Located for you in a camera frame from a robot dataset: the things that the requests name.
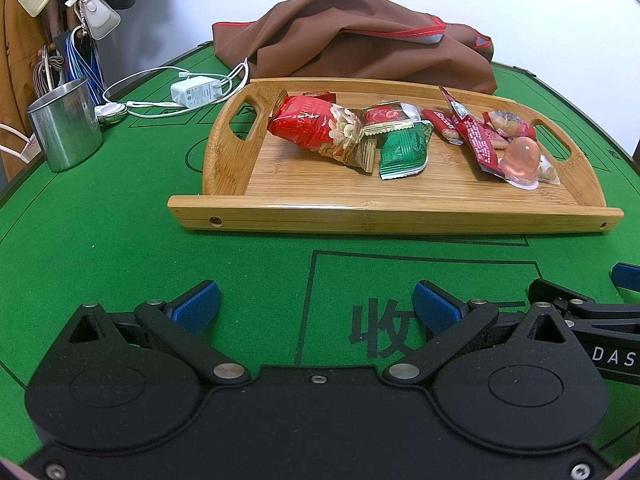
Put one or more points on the brown cloth bag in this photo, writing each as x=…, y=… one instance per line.
x=360, y=40

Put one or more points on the clear red snack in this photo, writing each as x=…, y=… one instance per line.
x=387, y=115

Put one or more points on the beige small purse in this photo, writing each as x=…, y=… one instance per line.
x=100, y=20

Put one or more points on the gold candy packet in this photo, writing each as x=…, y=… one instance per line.
x=548, y=172

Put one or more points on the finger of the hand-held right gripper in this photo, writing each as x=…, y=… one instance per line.
x=627, y=276
x=560, y=292

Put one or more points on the red nut snack packet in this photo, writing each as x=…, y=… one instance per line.
x=310, y=125

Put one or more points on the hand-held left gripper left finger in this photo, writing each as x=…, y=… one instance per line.
x=195, y=305

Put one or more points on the long red snack packet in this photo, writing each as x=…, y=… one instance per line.
x=477, y=140

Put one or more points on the wooden tray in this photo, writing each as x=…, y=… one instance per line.
x=310, y=185

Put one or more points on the orange coat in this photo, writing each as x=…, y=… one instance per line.
x=15, y=70

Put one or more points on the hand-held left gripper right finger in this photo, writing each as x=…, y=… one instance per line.
x=435, y=307

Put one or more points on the green snack packet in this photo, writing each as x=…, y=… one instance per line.
x=405, y=152

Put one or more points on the pink jelly cup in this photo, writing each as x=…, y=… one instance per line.
x=522, y=160

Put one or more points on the small red snack packet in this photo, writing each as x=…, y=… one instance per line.
x=442, y=126

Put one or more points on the dark brown snack packet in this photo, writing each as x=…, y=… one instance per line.
x=317, y=95

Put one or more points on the white charger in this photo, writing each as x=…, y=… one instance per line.
x=195, y=91

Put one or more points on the metal cup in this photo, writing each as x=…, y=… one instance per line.
x=65, y=130

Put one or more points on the red white cookie packet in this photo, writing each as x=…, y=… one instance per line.
x=507, y=122

